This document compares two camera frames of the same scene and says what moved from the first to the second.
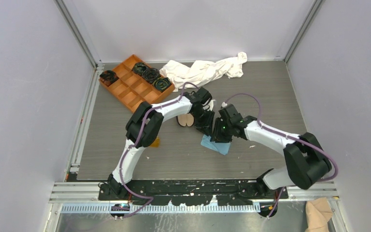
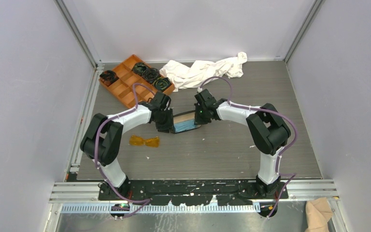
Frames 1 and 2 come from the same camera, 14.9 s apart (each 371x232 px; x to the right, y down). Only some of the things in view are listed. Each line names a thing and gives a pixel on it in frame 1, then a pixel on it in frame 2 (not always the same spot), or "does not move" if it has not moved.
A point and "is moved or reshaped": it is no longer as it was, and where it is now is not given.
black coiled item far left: x=108 y=77 does not move
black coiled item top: x=138 y=67 does not move
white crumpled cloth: x=202 y=71 does not move
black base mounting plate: x=192 y=192 does not move
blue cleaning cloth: x=222 y=148 to x=184 y=125
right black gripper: x=217 y=136 to x=199 y=120
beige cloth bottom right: x=318 y=213 does not move
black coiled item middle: x=150 y=74 does not move
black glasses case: x=188 y=119 is moved or reshaped
